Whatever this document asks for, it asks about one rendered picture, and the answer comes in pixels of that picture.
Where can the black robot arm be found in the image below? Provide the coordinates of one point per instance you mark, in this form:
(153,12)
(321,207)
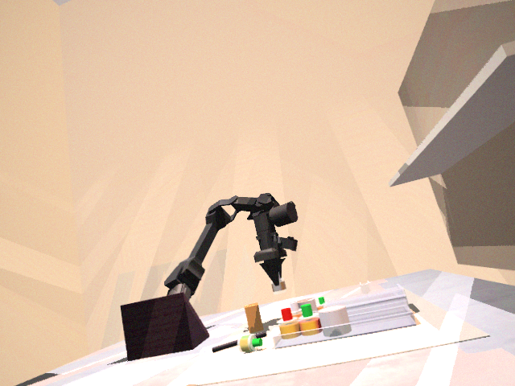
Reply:
(266,213)

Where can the dark grey rod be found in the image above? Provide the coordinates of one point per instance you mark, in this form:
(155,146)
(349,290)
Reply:
(234,343)

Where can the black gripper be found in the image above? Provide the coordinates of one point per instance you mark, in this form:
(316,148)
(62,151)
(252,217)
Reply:
(270,255)

